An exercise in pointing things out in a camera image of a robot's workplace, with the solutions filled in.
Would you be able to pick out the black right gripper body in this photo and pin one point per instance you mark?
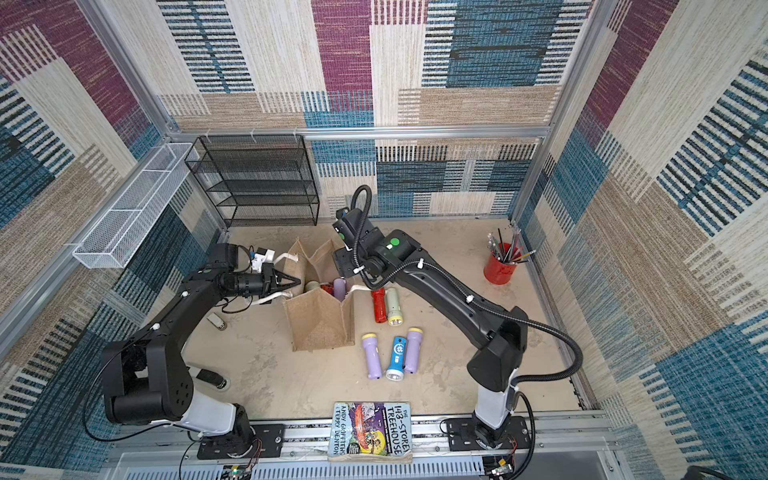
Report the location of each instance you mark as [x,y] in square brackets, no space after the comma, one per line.
[343,264]

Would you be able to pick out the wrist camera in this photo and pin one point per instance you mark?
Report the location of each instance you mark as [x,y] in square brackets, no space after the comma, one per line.
[260,256]
[347,223]

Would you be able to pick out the black white marker pen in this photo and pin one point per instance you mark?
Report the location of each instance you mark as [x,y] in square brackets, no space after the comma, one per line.
[213,379]

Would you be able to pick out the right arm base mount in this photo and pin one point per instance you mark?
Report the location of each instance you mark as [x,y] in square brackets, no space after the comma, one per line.
[468,434]

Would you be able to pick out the burlap tote bag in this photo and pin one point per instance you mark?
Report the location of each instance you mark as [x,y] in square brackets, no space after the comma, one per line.
[317,320]

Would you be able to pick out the white mesh wall basket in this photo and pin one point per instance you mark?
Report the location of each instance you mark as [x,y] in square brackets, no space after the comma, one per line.
[113,241]

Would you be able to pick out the black wire shelf rack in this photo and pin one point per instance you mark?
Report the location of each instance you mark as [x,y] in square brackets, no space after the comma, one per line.
[256,180]

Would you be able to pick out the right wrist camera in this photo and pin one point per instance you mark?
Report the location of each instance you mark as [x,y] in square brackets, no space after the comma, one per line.
[347,223]

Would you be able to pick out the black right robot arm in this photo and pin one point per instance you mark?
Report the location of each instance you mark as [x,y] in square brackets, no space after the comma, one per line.
[499,341]

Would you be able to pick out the purple flashlight lower row left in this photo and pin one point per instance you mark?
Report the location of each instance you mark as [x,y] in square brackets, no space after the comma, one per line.
[369,344]

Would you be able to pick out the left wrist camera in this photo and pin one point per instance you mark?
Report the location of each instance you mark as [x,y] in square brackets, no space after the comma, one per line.
[260,256]

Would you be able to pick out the blue flashlight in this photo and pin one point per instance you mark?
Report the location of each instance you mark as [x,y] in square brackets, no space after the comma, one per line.
[395,370]

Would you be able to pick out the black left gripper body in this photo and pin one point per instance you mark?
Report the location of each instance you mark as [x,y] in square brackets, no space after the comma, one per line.
[268,281]

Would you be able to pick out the red pencil cup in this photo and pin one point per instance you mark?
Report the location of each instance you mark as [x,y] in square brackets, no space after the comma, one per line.
[500,267]

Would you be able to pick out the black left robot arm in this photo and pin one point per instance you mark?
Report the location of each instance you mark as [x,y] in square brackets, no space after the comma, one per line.
[144,378]

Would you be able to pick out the small grey object on floor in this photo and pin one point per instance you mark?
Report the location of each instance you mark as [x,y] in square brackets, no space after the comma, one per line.
[216,321]

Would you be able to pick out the treehouse storey book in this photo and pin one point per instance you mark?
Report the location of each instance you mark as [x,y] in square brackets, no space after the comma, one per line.
[371,432]

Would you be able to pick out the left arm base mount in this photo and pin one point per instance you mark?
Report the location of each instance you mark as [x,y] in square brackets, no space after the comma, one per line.
[259,441]

